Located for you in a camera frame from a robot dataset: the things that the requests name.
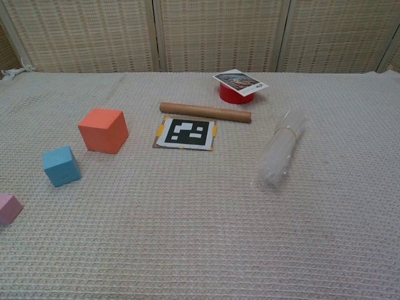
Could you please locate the pink cube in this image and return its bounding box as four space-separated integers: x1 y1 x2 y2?
0 193 25 226

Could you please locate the red tape roll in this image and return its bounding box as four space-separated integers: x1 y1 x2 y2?
219 81 255 104

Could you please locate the black white fiducial marker card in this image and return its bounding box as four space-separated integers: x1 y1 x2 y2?
152 115 218 152

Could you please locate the large orange cube block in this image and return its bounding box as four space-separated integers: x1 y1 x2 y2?
77 107 129 155

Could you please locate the blue cube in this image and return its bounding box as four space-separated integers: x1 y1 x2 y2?
42 146 82 188

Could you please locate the white photo card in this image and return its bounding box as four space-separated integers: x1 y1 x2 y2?
212 69 269 96

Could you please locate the clear plastic tube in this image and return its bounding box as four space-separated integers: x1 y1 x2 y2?
256 109 307 190

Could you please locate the beige woven tablecloth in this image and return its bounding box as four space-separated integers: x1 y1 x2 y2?
0 64 400 300

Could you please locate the bamboo folding screen panel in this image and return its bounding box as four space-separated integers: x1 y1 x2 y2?
277 0 400 74
376 39 400 73
0 0 160 74
0 18 20 73
152 0 291 74

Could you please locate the wooden rod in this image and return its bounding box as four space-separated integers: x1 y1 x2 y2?
159 102 253 124

